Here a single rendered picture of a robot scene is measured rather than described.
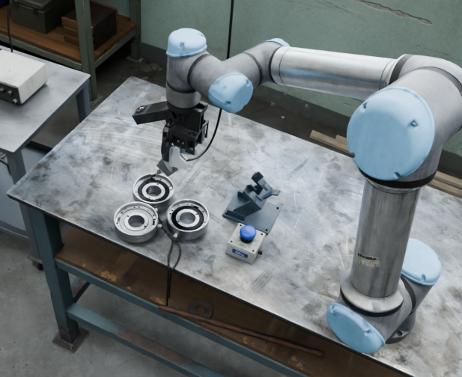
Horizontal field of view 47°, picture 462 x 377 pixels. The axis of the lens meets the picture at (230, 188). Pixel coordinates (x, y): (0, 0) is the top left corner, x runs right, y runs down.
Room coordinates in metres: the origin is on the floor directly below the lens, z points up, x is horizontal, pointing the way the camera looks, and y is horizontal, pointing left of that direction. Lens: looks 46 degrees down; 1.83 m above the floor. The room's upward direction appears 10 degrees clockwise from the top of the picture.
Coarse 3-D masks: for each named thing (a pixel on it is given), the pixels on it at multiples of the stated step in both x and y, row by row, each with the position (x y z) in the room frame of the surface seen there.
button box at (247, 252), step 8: (240, 224) 0.82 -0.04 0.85; (232, 240) 0.77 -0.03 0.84; (240, 240) 0.78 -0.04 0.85; (248, 240) 0.78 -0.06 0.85; (256, 240) 0.78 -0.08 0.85; (232, 248) 0.76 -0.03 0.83; (240, 248) 0.75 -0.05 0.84; (248, 248) 0.76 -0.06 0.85; (256, 248) 0.76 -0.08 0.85; (232, 256) 0.76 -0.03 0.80; (240, 256) 0.75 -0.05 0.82; (248, 256) 0.75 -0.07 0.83; (256, 256) 0.77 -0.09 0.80
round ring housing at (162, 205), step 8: (144, 176) 0.94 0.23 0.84; (160, 176) 0.95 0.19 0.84; (136, 184) 0.91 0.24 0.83; (152, 184) 0.92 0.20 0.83; (168, 184) 0.93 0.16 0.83; (136, 192) 0.88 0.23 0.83; (144, 192) 0.89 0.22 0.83; (152, 192) 0.92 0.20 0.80; (160, 192) 0.91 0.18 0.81; (136, 200) 0.86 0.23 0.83; (144, 200) 0.85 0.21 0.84; (168, 200) 0.87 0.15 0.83; (160, 208) 0.86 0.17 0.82
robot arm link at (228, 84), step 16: (192, 64) 0.86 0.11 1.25; (208, 64) 0.85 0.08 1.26; (224, 64) 0.86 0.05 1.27; (240, 64) 0.87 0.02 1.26; (256, 64) 0.89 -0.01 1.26; (192, 80) 0.84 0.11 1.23; (208, 80) 0.82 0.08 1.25; (224, 80) 0.81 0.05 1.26; (240, 80) 0.82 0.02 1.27; (256, 80) 0.87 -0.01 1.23; (208, 96) 0.81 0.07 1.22; (224, 96) 0.79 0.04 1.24; (240, 96) 0.81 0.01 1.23
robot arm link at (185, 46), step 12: (180, 36) 0.90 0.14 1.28; (192, 36) 0.91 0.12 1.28; (168, 48) 0.89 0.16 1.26; (180, 48) 0.87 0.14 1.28; (192, 48) 0.87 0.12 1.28; (204, 48) 0.90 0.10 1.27; (168, 60) 0.88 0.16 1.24; (180, 60) 0.87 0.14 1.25; (192, 60) 0.86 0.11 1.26; (168, 72) 0.88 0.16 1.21; (180, 72) 0.86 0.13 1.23; (168, 84) 0.88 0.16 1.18; (180, 84) 0.87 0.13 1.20
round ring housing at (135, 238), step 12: (132, 204) 0.84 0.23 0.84; (144, 204) 0.84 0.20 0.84; (120, 216) 0.80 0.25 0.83; (132, 216) 0.81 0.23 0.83; (144, 216) 0.81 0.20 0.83; (156, 216) 0.81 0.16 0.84; (120, 228) 0.76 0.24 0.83; (132, 228) 0.77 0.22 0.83; (144, 228) 0.78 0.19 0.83; (156, 228) 0.79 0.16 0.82; (132, 240) 0.74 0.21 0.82; (144, 240) 0.75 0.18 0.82
